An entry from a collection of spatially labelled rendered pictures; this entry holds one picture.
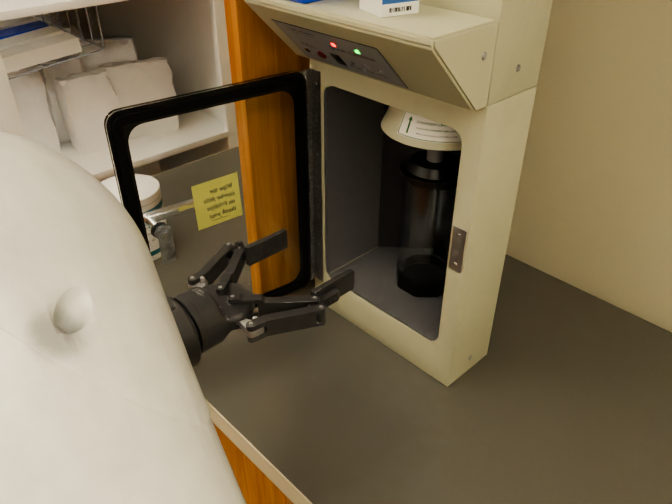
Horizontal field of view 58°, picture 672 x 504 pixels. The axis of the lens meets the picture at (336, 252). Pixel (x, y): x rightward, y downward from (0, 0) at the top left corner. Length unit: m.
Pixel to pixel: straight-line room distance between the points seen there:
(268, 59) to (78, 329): 0.83
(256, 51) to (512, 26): 0.39
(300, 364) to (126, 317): 0.87
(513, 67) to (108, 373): 0.68
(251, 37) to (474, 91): 0.37
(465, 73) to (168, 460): 0.59
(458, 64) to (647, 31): 0.50
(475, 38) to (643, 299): 0.73
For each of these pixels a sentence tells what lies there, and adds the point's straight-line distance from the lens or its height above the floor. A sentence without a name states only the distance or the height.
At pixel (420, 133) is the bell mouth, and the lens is 0.87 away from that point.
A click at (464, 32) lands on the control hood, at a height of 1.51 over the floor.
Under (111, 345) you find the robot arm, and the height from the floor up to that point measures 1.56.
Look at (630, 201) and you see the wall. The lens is 1.22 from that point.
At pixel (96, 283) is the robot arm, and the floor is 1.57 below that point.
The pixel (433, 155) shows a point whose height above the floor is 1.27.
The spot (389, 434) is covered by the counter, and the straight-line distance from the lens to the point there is 0.95.
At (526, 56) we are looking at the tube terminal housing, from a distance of 0.81.
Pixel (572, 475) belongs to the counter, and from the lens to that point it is 0.96.
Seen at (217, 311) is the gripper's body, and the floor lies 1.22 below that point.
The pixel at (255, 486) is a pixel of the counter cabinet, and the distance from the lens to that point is 1.12.
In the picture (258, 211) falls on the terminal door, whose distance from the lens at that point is 0.99.
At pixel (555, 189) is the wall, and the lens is 1.28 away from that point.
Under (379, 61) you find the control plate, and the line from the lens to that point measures 0.76.
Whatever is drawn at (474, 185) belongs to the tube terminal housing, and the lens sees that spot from 0.81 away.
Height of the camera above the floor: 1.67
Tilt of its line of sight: 34 degrees down
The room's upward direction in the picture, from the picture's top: straight up
